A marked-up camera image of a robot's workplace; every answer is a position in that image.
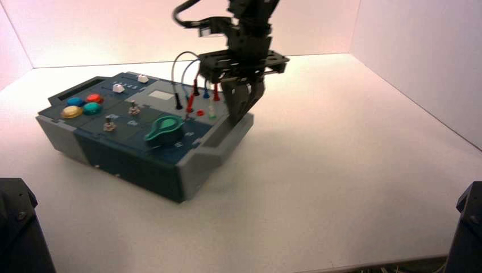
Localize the white rectangular display window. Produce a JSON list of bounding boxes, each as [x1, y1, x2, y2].
[[148, 90, 174, 101]]

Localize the yellow round push button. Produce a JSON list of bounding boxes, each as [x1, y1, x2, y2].
[[60, 105, 84, 120]]

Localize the red banana plug cable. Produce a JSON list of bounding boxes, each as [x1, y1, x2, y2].
[[185, 80, 221, 121]]

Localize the grey and teal control box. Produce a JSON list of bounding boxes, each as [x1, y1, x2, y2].
[[35, 71, 254, 204]]

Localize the green round push button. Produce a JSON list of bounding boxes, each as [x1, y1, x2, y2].
[[82, 102, 103, 115]]

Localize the blue banana plug cable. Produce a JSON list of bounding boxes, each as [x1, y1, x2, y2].
[[180, 58, 211, 114]]

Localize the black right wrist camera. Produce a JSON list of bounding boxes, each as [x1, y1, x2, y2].
[[198, 16, 239, 39]]

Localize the black banana plug cable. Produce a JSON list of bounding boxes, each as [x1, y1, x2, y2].
[[171, 51, 202, 111]]

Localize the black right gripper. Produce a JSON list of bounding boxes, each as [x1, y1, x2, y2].
[[198, 27, 290, 127]]

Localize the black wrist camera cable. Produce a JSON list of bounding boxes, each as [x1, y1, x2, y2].
[[172, 0, 211, 28]]

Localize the green rotary selector knob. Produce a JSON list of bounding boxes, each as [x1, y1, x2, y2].
[[144, 115, 185, 148]]

